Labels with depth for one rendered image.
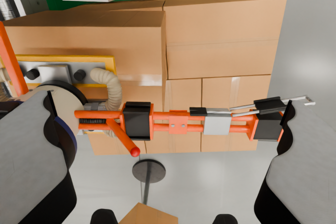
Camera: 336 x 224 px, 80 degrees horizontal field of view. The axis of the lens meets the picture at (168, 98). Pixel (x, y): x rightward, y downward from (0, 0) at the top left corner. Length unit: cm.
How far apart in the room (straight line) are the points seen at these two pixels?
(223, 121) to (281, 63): 145
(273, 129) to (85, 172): 244
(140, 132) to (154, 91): 25
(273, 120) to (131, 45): 49
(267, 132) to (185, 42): 69
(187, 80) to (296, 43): 105
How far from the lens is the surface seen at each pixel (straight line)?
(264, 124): 59
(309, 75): 213
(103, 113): 57
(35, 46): 86
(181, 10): 109
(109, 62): 62
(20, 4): 125
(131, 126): 56
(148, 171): 252
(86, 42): 77
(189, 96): 126
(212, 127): 56
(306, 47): 200
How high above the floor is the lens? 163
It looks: 60 degrees down
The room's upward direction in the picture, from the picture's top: 177 degrees counter-clockwise
